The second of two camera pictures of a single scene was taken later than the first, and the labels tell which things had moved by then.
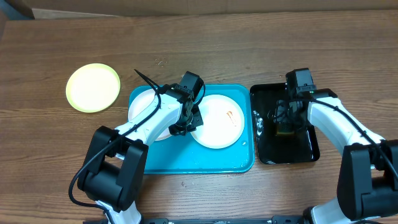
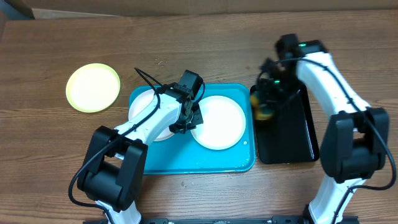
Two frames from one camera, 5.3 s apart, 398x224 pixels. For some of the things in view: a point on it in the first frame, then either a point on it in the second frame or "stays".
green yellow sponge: [285, 129] → [259, 113]
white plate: [141, 100] stays
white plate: [222, 120] stays
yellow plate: [92, 88] stays
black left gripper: [198, 122] stays
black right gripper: [285, 116] → [267, 101]
